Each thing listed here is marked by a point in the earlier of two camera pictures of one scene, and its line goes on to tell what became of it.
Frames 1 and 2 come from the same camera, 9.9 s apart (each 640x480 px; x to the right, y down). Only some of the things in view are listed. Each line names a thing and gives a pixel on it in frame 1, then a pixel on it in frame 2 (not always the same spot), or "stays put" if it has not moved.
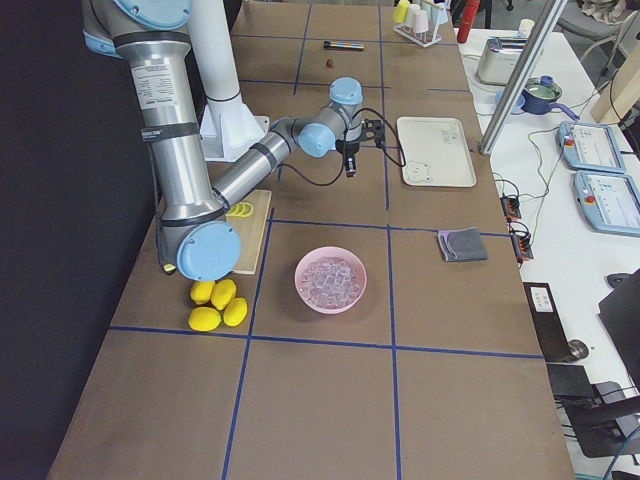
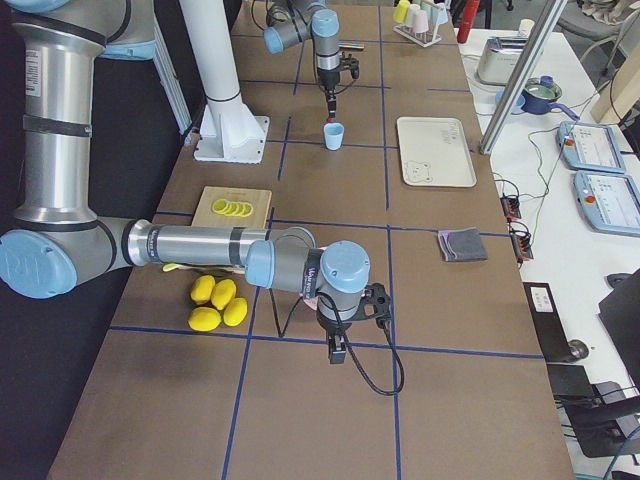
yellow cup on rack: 402,9 stays put
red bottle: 470,12 stays put
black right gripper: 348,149 → 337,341
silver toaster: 498,58 stays put
